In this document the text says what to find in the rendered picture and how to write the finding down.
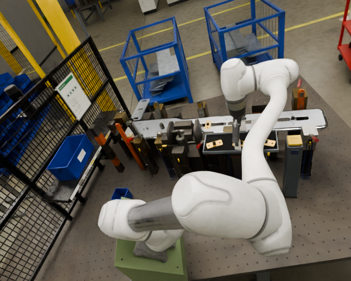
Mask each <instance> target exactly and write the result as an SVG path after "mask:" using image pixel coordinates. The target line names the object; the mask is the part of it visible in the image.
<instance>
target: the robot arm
mask: <svg viewBox="0 0 351 281"><path fill-rule="evenodd" d="M298 76H299V67H298V65H297V63H296V62H295V61H293V60H291V59H275V60H269V61H264V62H261V63H258V64H256V65H252V66H245V64H244V63H243V62H242V61H241V60H240V59H237V58H234V59H229V60H227V61H226V62H224V63H223V64H222V66H221V88H222V92H223V94H224V96H225V101H226V107H227V109H228V111H229V115H230V116H232V117H233V123H232V143H234V145H235V150H241V142H240V139H239V138H240V131H246V123H245V120H246V118H245V116H246V115H245V112H246V103H247V101H246V100H247V99H246V94H248V93H250V92H253V91H257V90H260V91H261V92H263V93H264V94H265V95H267V96H270V97H271V99H270V102H269V103H268V105H267V107H266V108H265V110H264V111H263V112H262V114H261V115H260V117H259V118H258V120H257V121H256V123H255V124H254V125H253V127H252V128H251V130H250V131H249V133H248V135H247V137H246V139H245V141H244V144H243V148H242V180H239V179H236V178H233V177H230V176H226V175H223V174H220V173H216V172H210V171H199V172H192V173H188V174H186V175H184V176H183V177H181V178H180V179H179V181H178V182H177V183H176V185H175V187H174V189H173V192H172V195H171V196H169V197H165V198H161V199H159V200H155V201H152V202H147V203H146V202H144V201H142V200H118V199H117V200H112V201H109V202H107V203H106V204H104V205H103V207H102V209H101V212H100V216H99V220H98V226H99V228H100V230H101V231H102V232H103V233H105V234H106V235H108V236H110V237H112V238H117V239H123V240H130V241H136V243H135V249H134V251H133V254H134V255H135V256H144V257H147V258H152V259H156V260H160V261H161V262H163V263H165V262H166V261H167V260H168V257H167V248H173V249H174V248H175V247H176V241H177V240H178V239H179V238H180V237H181V236H182V234H183V233H184V230H185V229H186V230H187V231H189V232H191V233H193V234H197V235H205V236H211V237H216V238H232V239H245V240H248V241H251V244H252V247H253V248H254V249H255V250H256V251H257V252H258V253H259V254H261V255H263V256H265V257H271V256H277V255H282V254H286V253H288V251H289V248H290V247H291V239H292V229H291V221H290V216H289V212H288V209H287V205H286V202H285V199H284V196H283V194H282V192H281V190H280V187H279V185H278V183H277V180H276V178H275V177H274V175H273V173H272V172H271V170H270V167H269V165H268V164H267V162H266V159H265V157H264V153H263V148H264V144H265V142H266V140H267V138H268V136H269V134H270V132H271V131H272V129H273V127H274V125H275V123H276V122H277V120H278V118H279V116H280V115H281V113H282V111H283V109H284V107H285V104H286V101H287V88H288V87H289V85H290V84H292V83H293V82H294V81H295V80H296V79H297V78H298Z"/></svg>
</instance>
